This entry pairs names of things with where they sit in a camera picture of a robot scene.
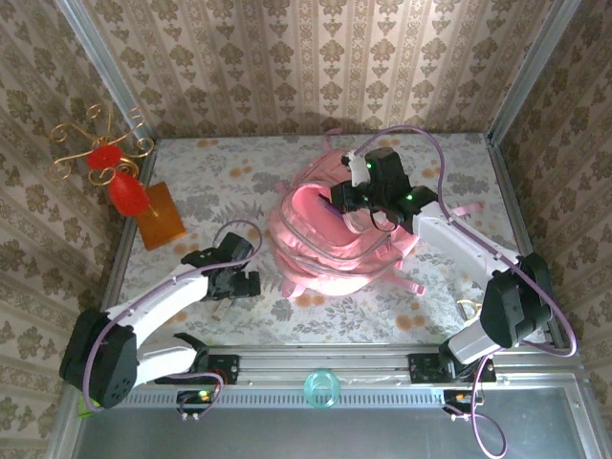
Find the pink student backpack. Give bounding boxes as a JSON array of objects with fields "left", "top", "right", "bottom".
[{"left": 265, "top": 126, "right": 485, "bottom": 300}]

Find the orange wooden block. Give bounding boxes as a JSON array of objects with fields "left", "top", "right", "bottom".
[{"left": 138, "top": 181, "right": 187, "bottom": 251}]

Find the floral white tablecloth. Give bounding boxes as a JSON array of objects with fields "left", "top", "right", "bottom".
[{"left": 105, "top": 133, "right": 549, "bottom": 345}]

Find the teal tape roll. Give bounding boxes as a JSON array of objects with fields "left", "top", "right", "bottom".
[{"left": 303, "top": 368, "right": 341, "bottom": 410}]

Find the black controller board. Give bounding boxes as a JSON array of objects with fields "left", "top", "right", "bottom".
[
  {"left": 442, "top": 389, "right": 484, "bottom": 413},
  {"left": 176, "top": 389, "right": 216, "bottom": 416}
]

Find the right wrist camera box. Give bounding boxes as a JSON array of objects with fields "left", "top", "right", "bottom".
[{"left": 340, "top": 151, "right": 368, "bottom": 188}]

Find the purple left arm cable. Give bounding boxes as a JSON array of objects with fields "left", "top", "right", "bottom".
[{"left": 80, "top": 219, "right": 263, "bottom": 425}]

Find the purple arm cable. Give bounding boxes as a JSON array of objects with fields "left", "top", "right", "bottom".
[
  {"left": 351, "top": 124, "right": 578, "bottom": 458},
  {"left": 80, "top": 219, "right": 263, "bottom": 425}
]

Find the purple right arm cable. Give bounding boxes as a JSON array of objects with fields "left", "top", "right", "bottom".
[{"left": 351, "top": 124, "right": 578, "bottom": 458}]

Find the grey slotted cable duct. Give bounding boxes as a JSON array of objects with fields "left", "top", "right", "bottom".
[{"left": 114, "top": 385, "right": 479, "bottom": 408}]

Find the aluminium side rail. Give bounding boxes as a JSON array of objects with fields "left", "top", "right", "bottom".
[
  {"left": 89, "top": 141, "right": 159, "bottom": 336},
  {"left": 487, "top": 137, "right": 566, "bottom": 346}
]

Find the aluminium front rail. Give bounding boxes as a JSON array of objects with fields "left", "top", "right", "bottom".
[{"left": 66, "top": 347, "right": 587, "bottom": 389}]

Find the red gold wire ornament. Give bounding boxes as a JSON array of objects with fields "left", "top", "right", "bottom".
[{"left": 50, "top": 103, "right": 157, "bottom": 219}]

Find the gold metal ring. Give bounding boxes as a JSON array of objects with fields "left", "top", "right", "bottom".
[{"left": 456, "top": 298, "right": 482, "bottom": 320}]

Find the aluminium frame post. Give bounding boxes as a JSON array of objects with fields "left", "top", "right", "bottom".
[
  {"left": 52, "top": 0, "right": 159, "bottom": 154},
  {"left": 487, "top": 0, "right": 580, "bottom": 144}
]

